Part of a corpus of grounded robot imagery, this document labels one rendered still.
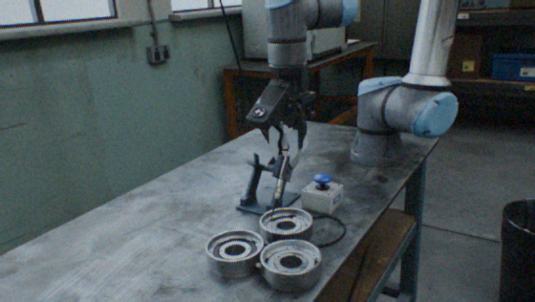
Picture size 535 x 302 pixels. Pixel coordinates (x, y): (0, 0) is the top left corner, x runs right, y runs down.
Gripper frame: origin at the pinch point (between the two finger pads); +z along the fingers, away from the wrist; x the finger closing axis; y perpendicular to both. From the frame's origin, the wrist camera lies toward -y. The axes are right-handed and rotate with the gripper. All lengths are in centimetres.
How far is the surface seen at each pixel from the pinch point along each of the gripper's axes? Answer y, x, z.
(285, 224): -5.0, -2.5, 11.1
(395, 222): 53, -7, 38
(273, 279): -22.1, -10.6, 10.7
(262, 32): 191, 133, -5
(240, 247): -16.7, 0.2, 10.8
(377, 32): 362, 112, 12
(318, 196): 6.0, -4.6, 9.1
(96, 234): -24.5, 32.5, 13.2
